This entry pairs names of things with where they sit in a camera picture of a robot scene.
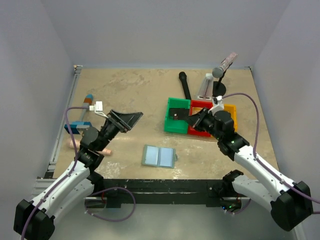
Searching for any sage green card holder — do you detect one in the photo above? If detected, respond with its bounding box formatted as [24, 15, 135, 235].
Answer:
[141, 145, 178, 169]

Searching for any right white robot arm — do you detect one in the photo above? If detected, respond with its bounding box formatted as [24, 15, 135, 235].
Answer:
[185, 108, 314, 232]

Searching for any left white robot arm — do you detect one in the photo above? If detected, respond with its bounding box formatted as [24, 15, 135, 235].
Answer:
[13, 110, 143, 240]

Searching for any red plastic bin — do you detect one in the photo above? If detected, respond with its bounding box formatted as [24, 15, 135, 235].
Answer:
[187, 100, 213, 138]

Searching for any green plastic bin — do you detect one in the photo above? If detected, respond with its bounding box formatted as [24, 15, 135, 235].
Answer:
[164, 97, 191, 134]

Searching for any yellow plastic bin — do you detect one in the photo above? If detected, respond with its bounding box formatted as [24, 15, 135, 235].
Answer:
[209, 103, 238, 140]

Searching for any white metronome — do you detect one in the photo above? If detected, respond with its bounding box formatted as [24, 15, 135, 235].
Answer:
[196, 73, 214, 101]

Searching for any blue toy block hammer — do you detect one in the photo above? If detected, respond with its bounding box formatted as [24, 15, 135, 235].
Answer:
[69, 94, 94, 135]

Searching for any black handheld microphone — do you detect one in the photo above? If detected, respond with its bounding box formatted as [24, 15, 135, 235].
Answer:
[178, 71, 192, 100]

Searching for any silver microphone on stand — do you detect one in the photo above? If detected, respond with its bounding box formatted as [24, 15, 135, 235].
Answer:
[212, 52, 238, 78]

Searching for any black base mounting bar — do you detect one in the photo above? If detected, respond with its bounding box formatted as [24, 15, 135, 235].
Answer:
[93, 178, 241, 208]

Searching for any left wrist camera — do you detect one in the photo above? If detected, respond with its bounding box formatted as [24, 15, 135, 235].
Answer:
[89, 101, 109, 119]

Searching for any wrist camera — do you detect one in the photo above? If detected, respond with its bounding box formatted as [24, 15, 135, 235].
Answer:
[89, 101, 109, 119]
[209, 95, 225, 116]

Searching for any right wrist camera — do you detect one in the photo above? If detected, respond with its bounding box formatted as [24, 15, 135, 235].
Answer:
[209, 95, 225, 116]

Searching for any beige wooden handle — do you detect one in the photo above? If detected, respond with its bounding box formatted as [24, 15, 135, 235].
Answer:
[68, 138, 112, 156]

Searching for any aluminium frame rail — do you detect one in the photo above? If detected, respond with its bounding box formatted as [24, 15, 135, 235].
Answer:
[30, 65, 83, 199]

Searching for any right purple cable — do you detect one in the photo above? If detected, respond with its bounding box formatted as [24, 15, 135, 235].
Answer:
[221, 92, 320, 216]

